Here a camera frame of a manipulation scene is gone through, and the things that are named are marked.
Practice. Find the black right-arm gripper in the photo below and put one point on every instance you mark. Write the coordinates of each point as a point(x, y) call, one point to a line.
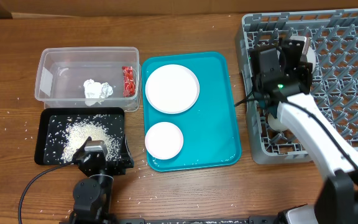
point(305, 70)

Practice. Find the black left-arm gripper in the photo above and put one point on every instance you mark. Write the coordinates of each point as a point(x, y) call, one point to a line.
point(119, 168)

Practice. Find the grey bowl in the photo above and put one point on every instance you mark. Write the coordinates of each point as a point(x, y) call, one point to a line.
point(308, 54)

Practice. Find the rice pile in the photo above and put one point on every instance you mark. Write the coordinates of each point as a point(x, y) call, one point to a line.
point(76, 134)

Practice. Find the white paper cup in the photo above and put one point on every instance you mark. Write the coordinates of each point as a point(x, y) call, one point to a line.
point(275, 124)

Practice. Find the white tissue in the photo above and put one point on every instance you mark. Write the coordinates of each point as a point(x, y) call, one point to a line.
point(96, 92)

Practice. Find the small pink plate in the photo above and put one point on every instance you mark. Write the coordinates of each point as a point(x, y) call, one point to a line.
point(164, 140)

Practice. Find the red snack wrapper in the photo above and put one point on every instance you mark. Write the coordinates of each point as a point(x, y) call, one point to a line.
point(129, 81)

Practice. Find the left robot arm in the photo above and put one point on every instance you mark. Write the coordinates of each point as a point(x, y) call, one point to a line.
point(92, 195)

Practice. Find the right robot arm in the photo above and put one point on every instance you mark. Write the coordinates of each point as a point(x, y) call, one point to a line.
point(335, 158)

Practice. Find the black tray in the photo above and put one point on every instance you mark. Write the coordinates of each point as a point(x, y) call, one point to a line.
point(54, 121)

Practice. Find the grey dish rack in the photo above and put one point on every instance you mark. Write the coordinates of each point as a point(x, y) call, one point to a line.
point(333, 36)

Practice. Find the clear plastic bin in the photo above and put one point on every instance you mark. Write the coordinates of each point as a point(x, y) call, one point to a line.
point(62, 72)

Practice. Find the teal serving tray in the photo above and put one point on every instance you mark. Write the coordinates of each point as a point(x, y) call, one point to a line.
point(209, 127)

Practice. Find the large white plate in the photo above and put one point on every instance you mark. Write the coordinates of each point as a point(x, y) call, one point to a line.
point(172, 89)

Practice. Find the black front rail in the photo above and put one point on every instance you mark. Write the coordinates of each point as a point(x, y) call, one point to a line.
point(248, 220)

